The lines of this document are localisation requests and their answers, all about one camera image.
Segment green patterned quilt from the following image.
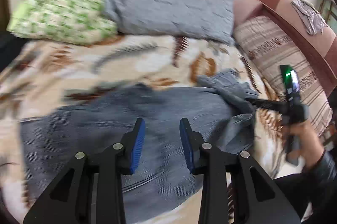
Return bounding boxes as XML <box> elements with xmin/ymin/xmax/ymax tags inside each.
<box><xmin>7</xmin><ymin>0</ymin><xmax>117</xmax><ymax>45</ymax></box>

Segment person right forearm sleeve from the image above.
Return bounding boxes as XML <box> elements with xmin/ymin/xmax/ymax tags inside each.
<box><xmin>274</xmin><ymin>152</ymin><xmax>336</xmax><ymax>223</ymax></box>

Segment striped beige pillow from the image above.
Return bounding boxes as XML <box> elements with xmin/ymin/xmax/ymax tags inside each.
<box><xmin>232</xmin><ymin>16</ymin><xmax>334</xmax><ymax>140</ymax></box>

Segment blue denim jeans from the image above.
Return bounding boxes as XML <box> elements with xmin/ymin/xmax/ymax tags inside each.
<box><xmin>20</xmin><ymin>69</ymin><xmax>258</xmax><ymax>223</ymax></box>

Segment person right hand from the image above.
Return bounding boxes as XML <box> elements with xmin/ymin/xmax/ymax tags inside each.
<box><xmin>281</xmin><ymin>120</ymin><xmax>325</xmax><ymax>169</ymax></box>

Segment grey cloth on headboard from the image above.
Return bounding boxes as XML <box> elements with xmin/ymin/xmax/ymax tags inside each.
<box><xmin>291</xmin><ymin>0</ymin><xmax>329</xmax><ymax>36</ymax></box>

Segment leaf print blanket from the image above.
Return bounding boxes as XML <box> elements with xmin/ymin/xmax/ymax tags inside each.
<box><xmin>1</xmin><ymin>36</ymin><xmax>278</xmax><ymax>223</ymax></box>

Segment pink upholstered headboard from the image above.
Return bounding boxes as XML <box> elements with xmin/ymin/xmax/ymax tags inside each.
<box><xmin>234</xmin><ymin>0</ymin><xmax>336</xmax><ymax>96</ymax></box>

